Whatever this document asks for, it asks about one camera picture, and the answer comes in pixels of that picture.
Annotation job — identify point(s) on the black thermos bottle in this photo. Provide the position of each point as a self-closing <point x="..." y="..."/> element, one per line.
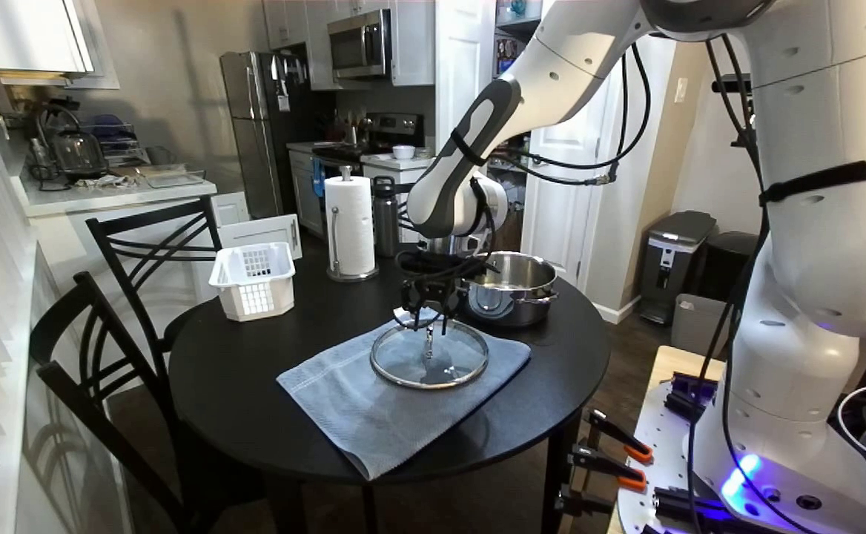
<point x="388" y="217"/>

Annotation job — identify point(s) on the grey step trash can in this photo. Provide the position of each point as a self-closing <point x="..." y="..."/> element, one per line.
<point x="671" y="255"/>

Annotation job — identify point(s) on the stainless steel microwave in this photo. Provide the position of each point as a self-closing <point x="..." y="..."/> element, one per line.
<point x="358" y="46"/>

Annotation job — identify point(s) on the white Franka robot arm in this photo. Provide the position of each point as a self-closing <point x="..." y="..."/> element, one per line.
<point x="828" y="246"/>

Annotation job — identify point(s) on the white panel door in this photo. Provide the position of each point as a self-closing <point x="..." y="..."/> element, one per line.
<point x="563" y="226"/>

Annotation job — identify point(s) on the black metal chair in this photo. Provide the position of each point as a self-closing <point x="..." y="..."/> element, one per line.
<point x="157" y="215"/>
<point x="68" y="387"/>

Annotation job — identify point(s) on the white pantry door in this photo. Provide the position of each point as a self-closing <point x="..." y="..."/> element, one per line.
<point x="459" y="59"/>

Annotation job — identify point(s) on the white wall cabinet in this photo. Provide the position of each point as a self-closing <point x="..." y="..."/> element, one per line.
<point x="20" y="34"/>

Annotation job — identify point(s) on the black clamp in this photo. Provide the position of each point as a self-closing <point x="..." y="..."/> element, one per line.
<point x="584" y="501"/>

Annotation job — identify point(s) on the white stove with black panel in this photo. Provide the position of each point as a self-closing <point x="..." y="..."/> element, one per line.
<point x="400" y="131"/>

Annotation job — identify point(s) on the stainless steel pot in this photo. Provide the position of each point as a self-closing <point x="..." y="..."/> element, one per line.
<point x="517" y="300"/>

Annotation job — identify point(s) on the small white bowl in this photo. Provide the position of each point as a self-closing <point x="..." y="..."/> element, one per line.
<point x="404" y="151"/>

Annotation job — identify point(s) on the white kitchen counter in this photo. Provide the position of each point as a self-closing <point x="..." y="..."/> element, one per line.
<point x="109" y="197"/>

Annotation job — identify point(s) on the blue cloth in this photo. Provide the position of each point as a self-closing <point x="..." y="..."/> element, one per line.
<point x="354" y="415"/>

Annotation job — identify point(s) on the robot mounting base board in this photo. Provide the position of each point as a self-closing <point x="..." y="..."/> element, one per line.
<point x="650" y="476"/>

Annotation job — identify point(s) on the black appliance on counter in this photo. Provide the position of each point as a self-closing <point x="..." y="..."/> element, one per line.
<point x="63" y="148"/>

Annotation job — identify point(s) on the black bar camera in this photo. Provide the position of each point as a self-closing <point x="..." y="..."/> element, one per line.
<point x="727" y="83"/>

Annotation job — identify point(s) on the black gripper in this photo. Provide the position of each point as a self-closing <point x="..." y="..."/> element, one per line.
<point x="444" y="267"/>

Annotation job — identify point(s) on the grey storage box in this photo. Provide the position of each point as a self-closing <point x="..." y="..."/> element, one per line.
<point x="699" y="328"/>

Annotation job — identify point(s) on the black bin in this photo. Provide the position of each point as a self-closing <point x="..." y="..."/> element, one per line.
<point x="733" y="263"/>

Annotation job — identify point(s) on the white paper towel roll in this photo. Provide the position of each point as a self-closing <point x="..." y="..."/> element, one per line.
<point x="352" y="226"/>

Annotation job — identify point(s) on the black connector block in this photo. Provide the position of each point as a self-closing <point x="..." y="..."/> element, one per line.
<point x="690" y="396"/>

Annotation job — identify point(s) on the stainless steel refrigerator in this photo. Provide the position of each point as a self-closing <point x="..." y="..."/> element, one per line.
<point x="256" y="128"/>

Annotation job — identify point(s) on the white plastic basket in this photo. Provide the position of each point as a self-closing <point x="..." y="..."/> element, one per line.
<point x="256" y="298"/>

